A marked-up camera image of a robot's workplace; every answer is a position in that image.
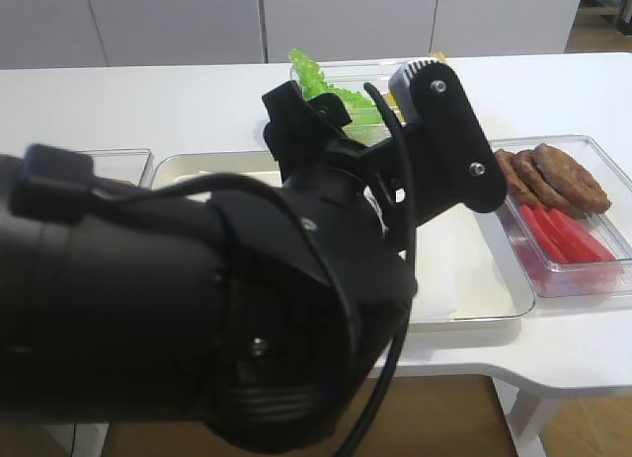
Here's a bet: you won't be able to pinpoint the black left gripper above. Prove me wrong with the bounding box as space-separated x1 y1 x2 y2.
262 81 419 230

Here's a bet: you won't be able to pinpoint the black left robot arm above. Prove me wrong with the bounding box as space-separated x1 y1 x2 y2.
1 83 417 454

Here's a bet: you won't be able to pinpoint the green lettuce leaves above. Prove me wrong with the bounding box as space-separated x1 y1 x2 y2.
288 48 382 126

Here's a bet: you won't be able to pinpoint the clear plastic lettuce container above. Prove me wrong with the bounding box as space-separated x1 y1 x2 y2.
288 49 403 145

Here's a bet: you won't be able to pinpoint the clear plastic bun container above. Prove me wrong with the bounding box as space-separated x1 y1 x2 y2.
82 149 153 187

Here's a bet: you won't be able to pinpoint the white metal tray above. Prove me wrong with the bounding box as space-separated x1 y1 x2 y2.
150 152 534 333

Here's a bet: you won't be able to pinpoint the brown meat patty back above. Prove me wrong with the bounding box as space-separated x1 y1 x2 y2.
495 149 587 219

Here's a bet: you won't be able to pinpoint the brown meat patty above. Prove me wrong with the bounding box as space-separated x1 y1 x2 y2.
532 143 611 214
495 149 587 219

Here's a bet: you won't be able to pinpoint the brown meat patty front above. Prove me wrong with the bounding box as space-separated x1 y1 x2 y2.
532 143 611 214

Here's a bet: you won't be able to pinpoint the red tomato slices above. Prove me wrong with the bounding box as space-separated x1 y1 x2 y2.
519 204 615 265

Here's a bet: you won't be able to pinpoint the clear patty tomato container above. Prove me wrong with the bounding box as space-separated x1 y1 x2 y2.
489 135 631 298

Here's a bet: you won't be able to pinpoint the white table leg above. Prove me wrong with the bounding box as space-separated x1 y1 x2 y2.
492 378 563 457

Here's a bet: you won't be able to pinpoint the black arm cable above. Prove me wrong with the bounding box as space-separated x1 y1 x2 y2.
88 81 421 457

